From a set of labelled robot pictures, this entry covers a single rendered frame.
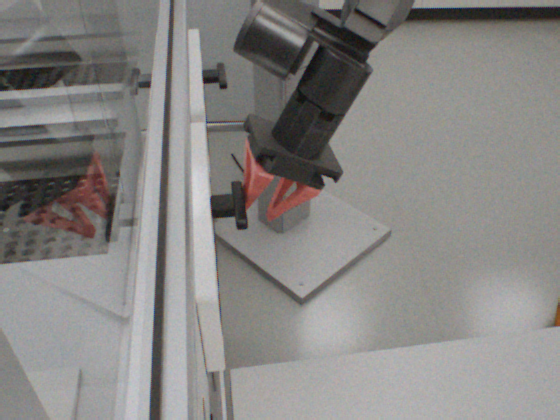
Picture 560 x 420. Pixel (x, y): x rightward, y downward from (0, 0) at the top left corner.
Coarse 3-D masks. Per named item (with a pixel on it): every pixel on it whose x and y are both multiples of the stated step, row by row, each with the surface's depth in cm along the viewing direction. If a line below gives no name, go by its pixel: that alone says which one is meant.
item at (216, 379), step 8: (208, 376) 77; (216, 376) 110; (216, 384) 106; (216, 392) 98; (224, 392) 129; (216, 400) 95; (224, 400) 127; (216, 408) 92; (224, 408) 125; (216, 416) 89; (224, 416) 124
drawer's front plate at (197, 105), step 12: (192, 36) 86; (192, 48) 83; (192, 60) 79; (192, 72) 76; (192, 84) 73; (192, 96) 70; (192, 108) 68; (204, 108) 78; (192, 120) 68; (204, 120) 68
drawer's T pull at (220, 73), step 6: (222, 66) 81; (204, 72) 80; (210, 72) 80; (216, 72) 80; (222, 72) 79; (204, 78) 79; (210, 78) 79; (216, 78) 79; (222, 78) 78; (222, 84) 77
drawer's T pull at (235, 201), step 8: (232, 184) 58; (240, 184) 58; (232, 192) 57; (240, 192) 56; (216, 200) 56; (224, 200) 56; (232, 200) 56; (240, 200) 55; (216, 208) 55; (224, 208) 55; (232, 208) 55; (240, 208) 54; (216, 216) 55; (224, 216) 55; (240, 216) 53; (240, 224) 53
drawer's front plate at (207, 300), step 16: (192, 128) 64; (192, 144) 61; (192, 160) 58; (192, 176) 56; (208, 176) 62; (192, 192) 54; (208, 192) 54; (208, 208) 52; (208, 224) 50; (208, 240) 48; (208, 256) 47; (208, 272) 45; (208, 288) 44; (208, 304) 44; (208, 320) 45; (208, 336) 46; (208, 352) 48; (208, 368) 49; (224, 368) 50
